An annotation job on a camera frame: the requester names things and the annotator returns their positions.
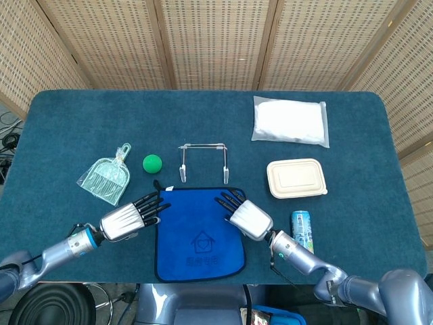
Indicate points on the grey robot torso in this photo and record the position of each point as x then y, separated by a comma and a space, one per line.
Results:
189, 304

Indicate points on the teal table cover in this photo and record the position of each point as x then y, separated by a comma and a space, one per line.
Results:
84, 111

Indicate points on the light blue drink can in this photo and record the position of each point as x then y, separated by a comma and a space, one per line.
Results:
302, 230

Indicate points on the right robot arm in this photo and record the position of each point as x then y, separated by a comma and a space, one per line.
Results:
297, 254

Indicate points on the white filled plastic bag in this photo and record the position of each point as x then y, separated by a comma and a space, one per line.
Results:
287, 122

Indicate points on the black round disc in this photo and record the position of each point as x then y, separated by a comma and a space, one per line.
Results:
50, 304

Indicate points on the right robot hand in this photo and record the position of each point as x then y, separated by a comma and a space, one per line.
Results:
252, 220

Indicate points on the blue kitchen towel black trim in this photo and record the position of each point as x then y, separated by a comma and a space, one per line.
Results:
196, 216

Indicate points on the woven folding screen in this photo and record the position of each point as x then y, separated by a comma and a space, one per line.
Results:
216, 40

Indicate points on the beige lidded food container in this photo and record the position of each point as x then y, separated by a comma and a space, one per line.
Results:
296, 177

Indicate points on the green foam ball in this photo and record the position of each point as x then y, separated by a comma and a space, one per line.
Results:
152, 164

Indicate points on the green dustpan in plastic wrap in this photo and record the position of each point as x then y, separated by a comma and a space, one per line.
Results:
108, 176

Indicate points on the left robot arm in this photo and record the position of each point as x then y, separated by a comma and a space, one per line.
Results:
54, 252

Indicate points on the blue plastic box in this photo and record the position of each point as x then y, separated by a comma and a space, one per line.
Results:
284, 316

